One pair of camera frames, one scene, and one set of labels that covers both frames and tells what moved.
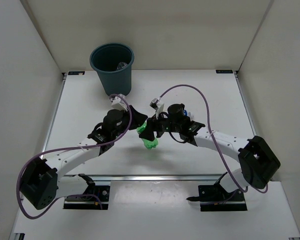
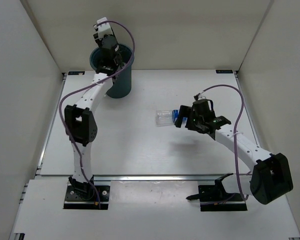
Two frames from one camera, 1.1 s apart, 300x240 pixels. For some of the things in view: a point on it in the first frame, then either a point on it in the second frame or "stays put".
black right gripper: (149, 132) → (185, 112)
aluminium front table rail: (142, 177) stays put
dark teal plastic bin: (113, 63) stays put
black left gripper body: (124, 124) → (96, 37)
